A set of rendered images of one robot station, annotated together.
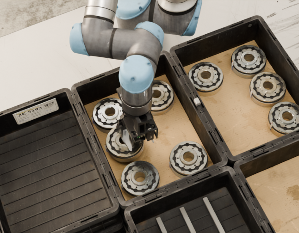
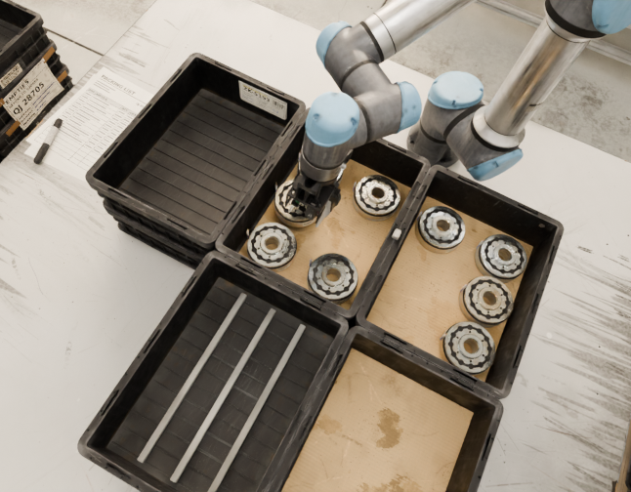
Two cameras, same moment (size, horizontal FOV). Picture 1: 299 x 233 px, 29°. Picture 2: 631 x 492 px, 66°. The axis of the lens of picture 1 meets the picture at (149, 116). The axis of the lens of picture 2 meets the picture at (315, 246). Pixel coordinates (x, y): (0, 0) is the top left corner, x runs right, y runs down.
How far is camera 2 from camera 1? 0.66 m
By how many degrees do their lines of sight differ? 17
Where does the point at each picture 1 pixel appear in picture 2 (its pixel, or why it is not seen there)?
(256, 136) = (419, 329)
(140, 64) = (343, 111)
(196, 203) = (290, 321)
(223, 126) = (402, 287)
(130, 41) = (369, 86)
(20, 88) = (296, 87)
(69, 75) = not seen: hidden behind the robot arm
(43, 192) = (192, 171)
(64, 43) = not seen: hidden behind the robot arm
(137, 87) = (315, 133)
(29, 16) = not seen: hidden behind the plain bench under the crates
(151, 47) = (383, 112)
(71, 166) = (239, 176)
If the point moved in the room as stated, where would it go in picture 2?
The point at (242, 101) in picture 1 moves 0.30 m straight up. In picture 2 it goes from (448, 286) to (511, 223)
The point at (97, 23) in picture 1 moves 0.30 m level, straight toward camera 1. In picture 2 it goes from (361, 38) to (234, 152)
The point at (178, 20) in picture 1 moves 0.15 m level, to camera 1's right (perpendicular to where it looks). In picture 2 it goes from (476, 148) to (532, 193)
